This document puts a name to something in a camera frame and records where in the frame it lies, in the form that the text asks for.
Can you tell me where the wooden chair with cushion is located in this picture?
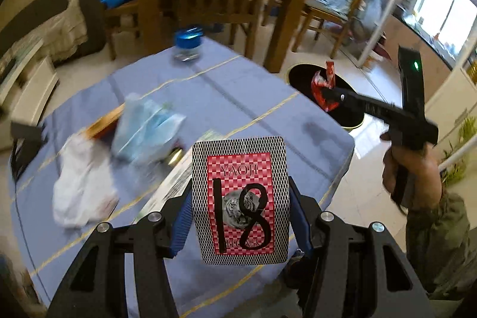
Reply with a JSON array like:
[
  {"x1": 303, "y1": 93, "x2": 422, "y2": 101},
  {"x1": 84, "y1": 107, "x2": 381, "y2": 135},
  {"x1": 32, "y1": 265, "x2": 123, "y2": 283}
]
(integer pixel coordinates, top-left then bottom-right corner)
[{"x1": 292, "y1": 0, "x2": 376, "y2": 58}]

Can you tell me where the red checkered playing card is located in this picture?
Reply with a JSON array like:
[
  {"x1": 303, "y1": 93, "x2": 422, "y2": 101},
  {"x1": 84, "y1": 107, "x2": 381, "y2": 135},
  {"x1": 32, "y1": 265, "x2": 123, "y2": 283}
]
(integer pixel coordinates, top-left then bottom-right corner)
[{"x1": 191, "y1": 136, "x2": 291, "y2": 265}]

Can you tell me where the green potted plant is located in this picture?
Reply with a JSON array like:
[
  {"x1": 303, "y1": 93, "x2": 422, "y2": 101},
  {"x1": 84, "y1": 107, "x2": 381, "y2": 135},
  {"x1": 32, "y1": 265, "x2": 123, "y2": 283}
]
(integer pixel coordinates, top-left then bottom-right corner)
[{"x1": 442, "y1": 116, "x2": 477, "y2": 188}]

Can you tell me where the black bin with yellow rim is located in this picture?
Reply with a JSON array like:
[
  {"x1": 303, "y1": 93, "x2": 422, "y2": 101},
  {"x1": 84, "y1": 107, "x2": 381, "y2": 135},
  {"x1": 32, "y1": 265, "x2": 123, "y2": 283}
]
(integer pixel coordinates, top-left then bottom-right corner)
[{"x1": 286, "y1": 62, "x2": 368, "y2": 132}]

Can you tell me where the dark object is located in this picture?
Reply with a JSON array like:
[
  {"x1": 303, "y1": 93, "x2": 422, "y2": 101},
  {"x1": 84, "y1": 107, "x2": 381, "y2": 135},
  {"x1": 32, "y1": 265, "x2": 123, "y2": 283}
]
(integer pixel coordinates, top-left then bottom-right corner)
[{"x1": 10, "y1": 121, "x2": 49, "y2": 185}]

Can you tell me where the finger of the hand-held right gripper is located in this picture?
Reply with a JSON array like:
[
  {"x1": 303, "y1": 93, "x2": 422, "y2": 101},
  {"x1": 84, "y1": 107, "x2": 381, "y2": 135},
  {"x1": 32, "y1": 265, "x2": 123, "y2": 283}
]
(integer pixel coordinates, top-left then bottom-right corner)
[{"x1": 320, "y1": 86, "x2": 368, "y2": 114}]

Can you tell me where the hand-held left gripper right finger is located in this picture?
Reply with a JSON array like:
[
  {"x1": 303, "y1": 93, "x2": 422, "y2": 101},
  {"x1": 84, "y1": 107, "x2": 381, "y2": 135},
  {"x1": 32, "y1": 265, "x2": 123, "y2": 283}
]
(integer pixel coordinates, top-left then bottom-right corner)
[{"x1": 286, "y1": 176, "x2": 435, "y2": 318}]

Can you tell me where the printed paper packet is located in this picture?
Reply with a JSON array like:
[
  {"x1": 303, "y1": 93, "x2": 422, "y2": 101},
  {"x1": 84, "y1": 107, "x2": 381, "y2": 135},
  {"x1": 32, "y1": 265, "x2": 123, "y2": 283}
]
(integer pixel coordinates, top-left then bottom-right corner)
[{"x1": 135, "y1": 130, "x2": 224, "y2": 224}]

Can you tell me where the white cabinet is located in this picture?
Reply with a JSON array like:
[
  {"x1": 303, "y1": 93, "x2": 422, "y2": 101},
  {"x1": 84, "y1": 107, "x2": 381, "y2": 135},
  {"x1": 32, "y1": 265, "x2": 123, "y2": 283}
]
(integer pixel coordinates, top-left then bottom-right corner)
[{"x1": 0, "y1": 38, "x2": 60, "y2": 152}]

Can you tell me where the blue face mask pack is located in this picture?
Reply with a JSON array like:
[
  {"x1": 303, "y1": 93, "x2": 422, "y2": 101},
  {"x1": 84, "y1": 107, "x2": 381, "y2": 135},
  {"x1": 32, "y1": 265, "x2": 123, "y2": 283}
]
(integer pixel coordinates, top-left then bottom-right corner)
[{"x1": 112, "y1": 92, "x2": 187, "y2": 164}]

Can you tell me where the red snack wrapper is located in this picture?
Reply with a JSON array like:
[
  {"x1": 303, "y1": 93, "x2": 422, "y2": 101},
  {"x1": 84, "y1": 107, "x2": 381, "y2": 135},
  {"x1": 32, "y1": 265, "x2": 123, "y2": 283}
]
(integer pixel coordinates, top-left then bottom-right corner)
[{"x1": 311, "y1": 61, "x2": 338, "y2": 113}]

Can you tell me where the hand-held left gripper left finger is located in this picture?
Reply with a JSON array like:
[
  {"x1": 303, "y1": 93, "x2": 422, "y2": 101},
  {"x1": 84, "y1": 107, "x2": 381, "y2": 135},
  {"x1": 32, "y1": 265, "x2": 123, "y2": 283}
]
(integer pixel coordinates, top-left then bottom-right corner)
[{"x1": 47, "y1": 184, "x2": 194, "y2": 318}]

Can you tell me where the dark sofa with lace cover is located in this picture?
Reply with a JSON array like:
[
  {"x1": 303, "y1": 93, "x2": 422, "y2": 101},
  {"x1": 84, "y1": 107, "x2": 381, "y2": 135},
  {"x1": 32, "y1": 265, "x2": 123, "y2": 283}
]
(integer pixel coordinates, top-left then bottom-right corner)
[{"x1": 47, "y1": 0, "x2": 107, "y2": 62}]

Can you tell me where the white plastic bag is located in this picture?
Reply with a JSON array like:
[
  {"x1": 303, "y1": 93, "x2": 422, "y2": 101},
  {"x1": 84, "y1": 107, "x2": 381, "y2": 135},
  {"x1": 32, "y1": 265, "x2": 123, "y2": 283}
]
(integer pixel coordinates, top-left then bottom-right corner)
[{"x1": 52, "y1": 134, "x2": 120, "y2": 228}]

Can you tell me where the blue tablecloth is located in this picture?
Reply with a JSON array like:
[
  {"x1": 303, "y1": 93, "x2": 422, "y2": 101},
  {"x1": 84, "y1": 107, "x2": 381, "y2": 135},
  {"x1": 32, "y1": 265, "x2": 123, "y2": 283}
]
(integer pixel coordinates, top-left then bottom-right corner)
[{"x1": 7, "y1": 37, "x2": 355, "y2": 318}]

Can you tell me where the person's right hand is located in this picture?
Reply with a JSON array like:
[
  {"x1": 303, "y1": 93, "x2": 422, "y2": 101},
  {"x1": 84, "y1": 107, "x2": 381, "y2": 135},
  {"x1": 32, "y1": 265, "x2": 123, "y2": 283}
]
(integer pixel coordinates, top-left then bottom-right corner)
[{"x1": 379, "y1": 131, "x2": 445, "y2": 211}]

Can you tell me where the person's right forearm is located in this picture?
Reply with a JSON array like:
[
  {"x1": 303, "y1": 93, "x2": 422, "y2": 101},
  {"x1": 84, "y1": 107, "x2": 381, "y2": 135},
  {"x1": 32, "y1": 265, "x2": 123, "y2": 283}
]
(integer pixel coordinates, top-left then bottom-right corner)
[{"x1": 404, "y1": 145, "x2": 473, "y2": 301}]

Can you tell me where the wooden dining table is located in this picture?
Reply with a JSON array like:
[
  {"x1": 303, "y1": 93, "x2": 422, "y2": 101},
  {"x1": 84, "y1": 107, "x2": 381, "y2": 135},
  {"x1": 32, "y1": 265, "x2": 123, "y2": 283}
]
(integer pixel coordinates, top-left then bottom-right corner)
[{"x1": 136, "y1": 0, "x2": 329, "y2": 74}]

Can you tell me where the glass jar with blue lid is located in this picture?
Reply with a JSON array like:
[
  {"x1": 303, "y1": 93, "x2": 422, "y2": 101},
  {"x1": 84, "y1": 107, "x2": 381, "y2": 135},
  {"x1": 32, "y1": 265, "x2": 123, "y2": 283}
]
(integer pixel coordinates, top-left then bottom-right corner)
[{"x1": 172, "y1": 27, "x2": 205, "y2": 63}]

